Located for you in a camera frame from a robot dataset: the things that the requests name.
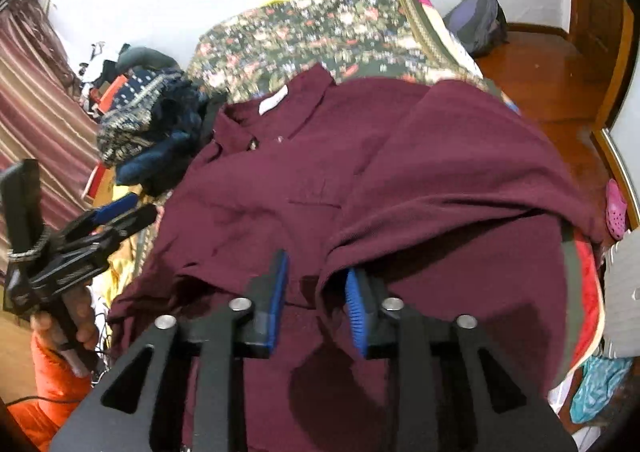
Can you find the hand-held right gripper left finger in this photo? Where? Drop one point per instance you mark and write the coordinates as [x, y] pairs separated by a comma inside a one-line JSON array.
[[276, 302]]

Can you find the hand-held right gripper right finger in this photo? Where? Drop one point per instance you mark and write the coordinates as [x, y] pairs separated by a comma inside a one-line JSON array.
[[356, 317]]

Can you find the grey green jacket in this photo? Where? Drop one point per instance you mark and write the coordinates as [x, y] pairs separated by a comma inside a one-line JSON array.
[[145, 57]]

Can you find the person's left hand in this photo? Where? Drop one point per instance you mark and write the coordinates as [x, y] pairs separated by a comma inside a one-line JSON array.
[[82, 317]]

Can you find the red green blanket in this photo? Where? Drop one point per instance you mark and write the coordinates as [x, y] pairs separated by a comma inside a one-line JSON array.
[[585, 292]]

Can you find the floral bedsheet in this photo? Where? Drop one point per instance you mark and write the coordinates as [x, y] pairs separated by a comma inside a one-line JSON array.
[[320, 27]]

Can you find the grey purple backpack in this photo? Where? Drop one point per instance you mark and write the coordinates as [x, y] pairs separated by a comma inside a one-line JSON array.
[[475, 17]]

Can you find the dark blue garment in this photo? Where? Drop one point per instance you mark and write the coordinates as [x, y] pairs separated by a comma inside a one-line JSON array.
[[170, 142]]

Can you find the clothes clutter pile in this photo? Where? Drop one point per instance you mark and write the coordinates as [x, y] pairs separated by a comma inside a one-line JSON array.
[[100, 67]]

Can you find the teal cloth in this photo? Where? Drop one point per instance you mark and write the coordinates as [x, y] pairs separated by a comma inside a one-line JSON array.
[[600, 387]]

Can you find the yellow blanket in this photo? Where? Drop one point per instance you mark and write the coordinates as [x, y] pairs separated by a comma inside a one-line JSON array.
[[125, 262]]

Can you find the maroon shirt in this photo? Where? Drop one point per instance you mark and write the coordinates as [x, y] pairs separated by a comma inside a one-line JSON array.
[[400, 172]]

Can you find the patterned knit garment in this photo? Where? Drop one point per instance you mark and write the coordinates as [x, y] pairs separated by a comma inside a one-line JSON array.
[[130, 107]]

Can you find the striped brown curtain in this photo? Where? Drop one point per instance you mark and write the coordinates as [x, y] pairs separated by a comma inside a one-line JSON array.
[[40, 97]]

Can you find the red white box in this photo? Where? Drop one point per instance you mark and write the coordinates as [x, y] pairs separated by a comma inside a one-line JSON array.
[[95, 182]]

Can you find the wooden door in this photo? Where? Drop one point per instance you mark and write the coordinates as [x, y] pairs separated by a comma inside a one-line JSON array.
[[600, 32]]

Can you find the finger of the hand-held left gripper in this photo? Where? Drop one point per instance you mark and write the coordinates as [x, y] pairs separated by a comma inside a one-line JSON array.
[[117, 207], [135, 219]]

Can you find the pink clog shoe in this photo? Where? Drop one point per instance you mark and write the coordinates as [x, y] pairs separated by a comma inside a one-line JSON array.
[[615, 207]]

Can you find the orange box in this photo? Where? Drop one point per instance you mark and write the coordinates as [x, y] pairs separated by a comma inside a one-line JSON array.
[[112, 95]]

